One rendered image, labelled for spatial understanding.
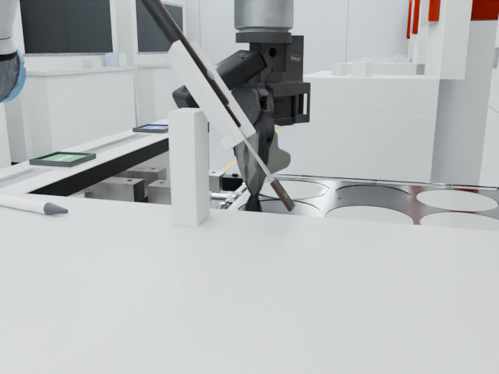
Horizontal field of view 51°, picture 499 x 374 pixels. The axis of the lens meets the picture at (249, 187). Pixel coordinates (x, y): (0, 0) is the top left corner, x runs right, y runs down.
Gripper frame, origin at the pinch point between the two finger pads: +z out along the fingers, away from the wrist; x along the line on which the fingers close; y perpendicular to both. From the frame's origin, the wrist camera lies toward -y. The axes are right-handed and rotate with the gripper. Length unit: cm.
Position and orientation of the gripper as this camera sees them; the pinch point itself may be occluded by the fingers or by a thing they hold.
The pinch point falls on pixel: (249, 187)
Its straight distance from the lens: 70.5
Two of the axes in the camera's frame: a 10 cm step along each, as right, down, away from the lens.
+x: -5.1, -2.2, 8.3
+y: 8.6, -1.3, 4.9
